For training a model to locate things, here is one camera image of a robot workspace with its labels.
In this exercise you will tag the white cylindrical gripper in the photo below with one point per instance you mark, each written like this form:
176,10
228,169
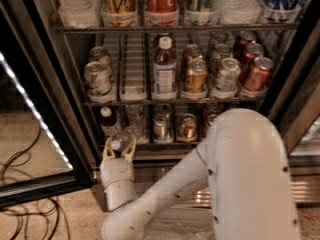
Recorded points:
117,171

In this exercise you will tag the clear water bottle bottom shelf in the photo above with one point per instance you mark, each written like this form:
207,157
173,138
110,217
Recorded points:
121,140

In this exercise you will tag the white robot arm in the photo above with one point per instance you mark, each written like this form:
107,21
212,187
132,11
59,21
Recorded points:
244,163

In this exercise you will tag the brown tea bottle bottom shelf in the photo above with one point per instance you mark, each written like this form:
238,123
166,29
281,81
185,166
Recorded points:
109,122

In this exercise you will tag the brown tea bottle shelf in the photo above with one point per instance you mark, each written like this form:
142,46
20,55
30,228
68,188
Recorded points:
164,70
109,122

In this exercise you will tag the stainless steel fridge base grille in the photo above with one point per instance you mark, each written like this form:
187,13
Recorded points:
305,183

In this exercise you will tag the silver can bottom shelf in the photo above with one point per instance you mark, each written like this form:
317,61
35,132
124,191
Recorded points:
161,129

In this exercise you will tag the open glass fridge door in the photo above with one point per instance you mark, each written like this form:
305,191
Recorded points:
43,149

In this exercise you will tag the gold can bottom shelf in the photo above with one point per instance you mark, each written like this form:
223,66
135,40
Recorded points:
187,128

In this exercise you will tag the gold can shelf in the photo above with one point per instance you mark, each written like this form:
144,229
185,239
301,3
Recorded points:
194,79
187,128
191,51
119,13

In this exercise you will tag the green white can middle shelf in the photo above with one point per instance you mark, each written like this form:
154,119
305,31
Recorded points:
98,83

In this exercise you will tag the brown tea bottle middle shelf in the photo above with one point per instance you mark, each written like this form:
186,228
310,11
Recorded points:
164,70

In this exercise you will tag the red can bottom shelf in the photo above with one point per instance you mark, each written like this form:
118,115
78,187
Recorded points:
207,121

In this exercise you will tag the gold can middle shelf front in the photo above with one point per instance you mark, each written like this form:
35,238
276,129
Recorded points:
194,79

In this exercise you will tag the gold can middle shelf rear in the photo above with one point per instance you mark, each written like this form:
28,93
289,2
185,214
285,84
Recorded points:
191,51

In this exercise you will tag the clear water bottle top left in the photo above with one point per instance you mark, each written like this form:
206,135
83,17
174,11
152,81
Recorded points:
79,14

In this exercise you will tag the gold can top shelf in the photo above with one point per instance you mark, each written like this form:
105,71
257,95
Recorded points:
119,13

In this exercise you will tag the red can middle shelf front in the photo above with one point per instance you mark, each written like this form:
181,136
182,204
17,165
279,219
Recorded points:
253,83

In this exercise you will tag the red cola can top shelf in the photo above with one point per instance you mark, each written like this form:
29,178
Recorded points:
161,12

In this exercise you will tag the red can middle shelf rear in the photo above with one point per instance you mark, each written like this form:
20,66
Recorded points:
242,39

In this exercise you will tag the green striped can top shelf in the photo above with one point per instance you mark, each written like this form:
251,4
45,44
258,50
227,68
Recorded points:
200,12

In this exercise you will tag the closed right fridge door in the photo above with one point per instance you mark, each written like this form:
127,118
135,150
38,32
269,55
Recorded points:
302,149

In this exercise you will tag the clear water bottle top right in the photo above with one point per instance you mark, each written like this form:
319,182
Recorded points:
239,12

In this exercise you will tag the clear plastic bin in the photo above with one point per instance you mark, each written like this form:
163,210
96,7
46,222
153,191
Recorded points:
181,224

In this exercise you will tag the white can behind green can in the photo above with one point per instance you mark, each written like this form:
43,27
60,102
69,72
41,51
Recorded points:
101,54

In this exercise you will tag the silver green can middle front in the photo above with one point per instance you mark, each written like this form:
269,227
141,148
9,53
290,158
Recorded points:
225,79

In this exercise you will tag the middle wire shelf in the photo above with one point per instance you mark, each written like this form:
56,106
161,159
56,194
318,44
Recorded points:
176,101

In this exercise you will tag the wire shelf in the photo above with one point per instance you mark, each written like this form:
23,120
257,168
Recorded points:
173,29
176,101

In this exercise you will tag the top wire shelf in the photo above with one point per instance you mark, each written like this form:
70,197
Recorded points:
173,29

